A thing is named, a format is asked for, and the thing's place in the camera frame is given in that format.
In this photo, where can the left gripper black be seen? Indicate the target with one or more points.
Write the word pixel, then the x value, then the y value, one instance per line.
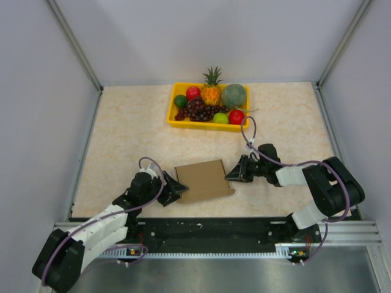
pixel 171 188

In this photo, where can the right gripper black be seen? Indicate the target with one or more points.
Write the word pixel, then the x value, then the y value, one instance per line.
pixel 241 172

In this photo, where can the brown cardboard box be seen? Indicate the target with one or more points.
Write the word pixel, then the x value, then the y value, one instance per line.
pixel 205 181

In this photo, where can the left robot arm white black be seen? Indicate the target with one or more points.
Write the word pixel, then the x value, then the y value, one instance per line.
pixel 66 254

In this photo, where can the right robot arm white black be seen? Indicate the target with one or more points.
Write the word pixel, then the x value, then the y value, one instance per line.
pixel 333 188

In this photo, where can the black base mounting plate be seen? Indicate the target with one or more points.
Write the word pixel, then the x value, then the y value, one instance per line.
pixel 219 235

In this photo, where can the red tomato fruit front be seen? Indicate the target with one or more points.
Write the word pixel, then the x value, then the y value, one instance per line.
pixel 236 117

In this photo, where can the light green apple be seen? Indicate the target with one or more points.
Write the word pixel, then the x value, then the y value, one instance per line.
pixel 220 118

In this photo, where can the purple grape bunch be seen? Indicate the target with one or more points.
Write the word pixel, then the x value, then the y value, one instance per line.
pixel 198 111

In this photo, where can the green netted melon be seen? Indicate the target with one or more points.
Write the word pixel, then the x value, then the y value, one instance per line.
pixel 233 96

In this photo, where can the pineapple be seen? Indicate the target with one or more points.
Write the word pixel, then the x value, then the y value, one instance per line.
pixel 211 92

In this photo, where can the dark green lime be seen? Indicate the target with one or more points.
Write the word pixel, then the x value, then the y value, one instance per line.
pixel 180 101

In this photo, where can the red apple at back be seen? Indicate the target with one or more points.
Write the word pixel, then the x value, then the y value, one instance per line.
pixel 192 92

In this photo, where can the yellow plastic tray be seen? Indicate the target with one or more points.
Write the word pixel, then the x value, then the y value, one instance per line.
pixel 180 88

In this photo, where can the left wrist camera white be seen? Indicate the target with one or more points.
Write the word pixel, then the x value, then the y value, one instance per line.
pixel 152 170

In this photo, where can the white cable duct strip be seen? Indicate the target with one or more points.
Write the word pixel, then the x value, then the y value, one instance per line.
pixel 125 253

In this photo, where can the right aluminium frame post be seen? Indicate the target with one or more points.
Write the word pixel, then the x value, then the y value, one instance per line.
pixel 343 44

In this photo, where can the aluminium frame post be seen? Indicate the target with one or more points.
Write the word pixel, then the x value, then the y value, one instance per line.
pixel 74 43
pixel 343 44

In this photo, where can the left aluminium frame post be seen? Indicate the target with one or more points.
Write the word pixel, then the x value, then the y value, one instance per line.
pixel 74 43

